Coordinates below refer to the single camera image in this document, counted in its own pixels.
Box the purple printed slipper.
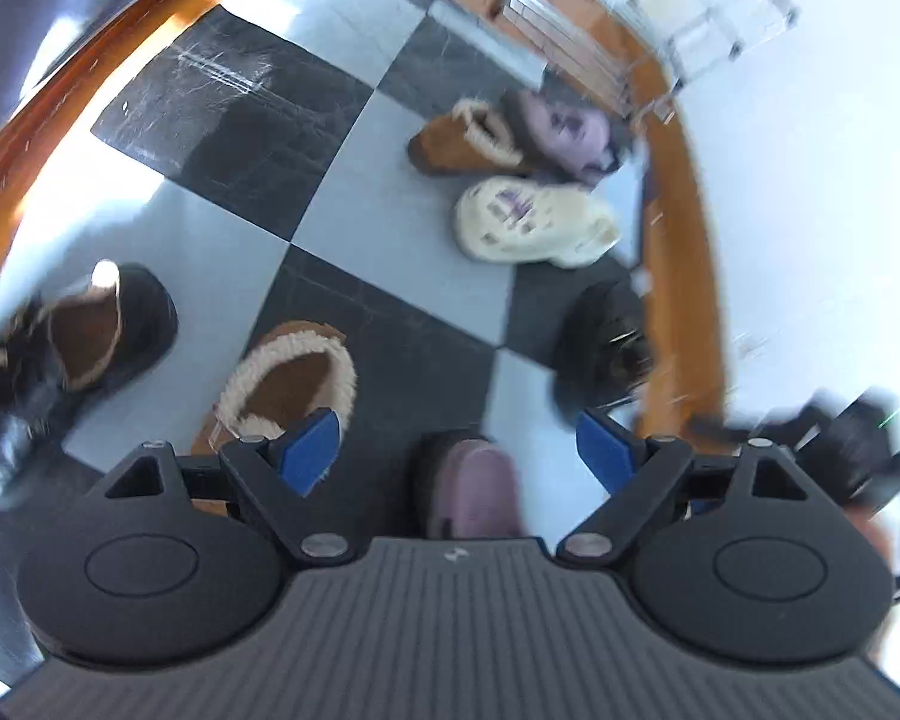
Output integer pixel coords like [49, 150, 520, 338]
[499, 88, 627, 185]

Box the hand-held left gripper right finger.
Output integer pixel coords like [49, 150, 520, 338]
[555, 409, 809, 567]

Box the grey blanket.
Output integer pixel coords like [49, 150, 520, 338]
[0, 0, 226, 158]

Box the wooden bed frame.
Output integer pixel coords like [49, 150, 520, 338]
[0, 0, 323, 271]

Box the pink slide slipper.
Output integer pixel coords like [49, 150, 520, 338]
[412, 431, 526, 541]

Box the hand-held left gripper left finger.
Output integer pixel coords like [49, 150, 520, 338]
[105, 406, 350, 565]

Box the wooden trim board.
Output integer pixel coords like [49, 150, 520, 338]
[622, 52, 728, 436]

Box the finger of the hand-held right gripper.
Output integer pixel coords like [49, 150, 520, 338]
[690, 409, 811, 445]

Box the white clog shoe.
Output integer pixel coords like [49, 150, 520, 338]
[452, 176, 622, 269]

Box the brown fleece-lined slipper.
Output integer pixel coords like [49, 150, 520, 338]
[191, 320, 359, 458]
[407, 99, 541, 177]

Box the metal shoe rack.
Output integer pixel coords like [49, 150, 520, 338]
[502, 0, 800, 117]

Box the black buckle loafer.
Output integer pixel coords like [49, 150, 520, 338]
[553, 281, 655, 421]
[0, 262, 179, 511]

